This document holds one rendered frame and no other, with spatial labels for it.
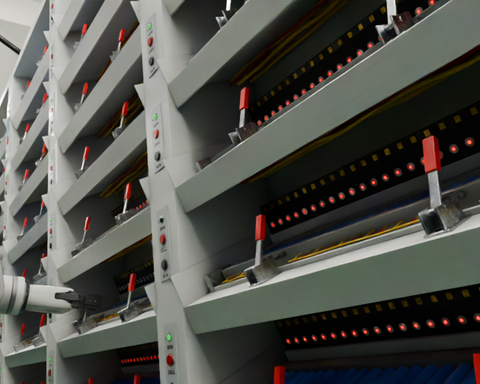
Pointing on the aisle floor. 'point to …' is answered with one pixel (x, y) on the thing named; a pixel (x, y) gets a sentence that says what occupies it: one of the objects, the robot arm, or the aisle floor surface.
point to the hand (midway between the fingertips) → (90, 302)
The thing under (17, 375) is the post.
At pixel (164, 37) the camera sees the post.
